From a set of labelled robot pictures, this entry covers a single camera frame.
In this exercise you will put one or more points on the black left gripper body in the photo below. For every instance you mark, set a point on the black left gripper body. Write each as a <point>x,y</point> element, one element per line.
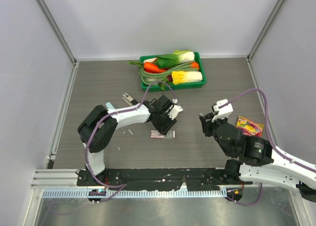
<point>164,122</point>

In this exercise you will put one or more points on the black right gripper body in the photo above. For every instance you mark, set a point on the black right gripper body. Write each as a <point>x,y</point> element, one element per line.
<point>228,152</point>

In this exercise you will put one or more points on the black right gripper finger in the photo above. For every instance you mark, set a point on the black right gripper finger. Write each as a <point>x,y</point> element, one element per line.
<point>211,124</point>
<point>204,124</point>

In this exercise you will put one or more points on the red white staple box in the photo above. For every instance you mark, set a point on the red white staple box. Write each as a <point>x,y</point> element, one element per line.
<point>156,134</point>

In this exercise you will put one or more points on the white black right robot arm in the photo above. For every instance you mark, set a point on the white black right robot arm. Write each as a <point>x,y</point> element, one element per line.
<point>254,159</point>

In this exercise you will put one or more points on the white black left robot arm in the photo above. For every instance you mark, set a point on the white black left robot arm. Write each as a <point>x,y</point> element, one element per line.
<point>99,126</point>

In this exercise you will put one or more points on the Fox's candy bag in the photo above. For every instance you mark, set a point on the Fox's candy bag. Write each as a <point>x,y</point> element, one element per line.
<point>248,127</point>

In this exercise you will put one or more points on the green long beans toy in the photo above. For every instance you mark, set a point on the green long beans toy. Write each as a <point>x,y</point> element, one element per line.
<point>159,81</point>

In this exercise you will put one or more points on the yellow napa cabbage toy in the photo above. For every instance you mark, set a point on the yellow napa cabbage toy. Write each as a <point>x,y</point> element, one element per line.
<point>183,77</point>

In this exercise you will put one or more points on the orange carrot toy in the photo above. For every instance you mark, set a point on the orange carrot toy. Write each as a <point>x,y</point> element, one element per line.
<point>152,68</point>

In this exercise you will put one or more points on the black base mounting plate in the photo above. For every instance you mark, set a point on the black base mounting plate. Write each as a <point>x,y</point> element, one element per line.
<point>168,179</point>

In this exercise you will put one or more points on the green plastic tray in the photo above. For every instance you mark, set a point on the green plastic tray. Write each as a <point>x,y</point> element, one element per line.
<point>153,57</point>

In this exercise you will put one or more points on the green bok choy toy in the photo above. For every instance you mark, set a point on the green bok choy toy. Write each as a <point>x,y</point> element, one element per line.
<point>174,59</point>

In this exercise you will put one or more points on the white cable duct rail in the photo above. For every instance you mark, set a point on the white cable duct rail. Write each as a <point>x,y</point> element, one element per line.
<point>124,194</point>

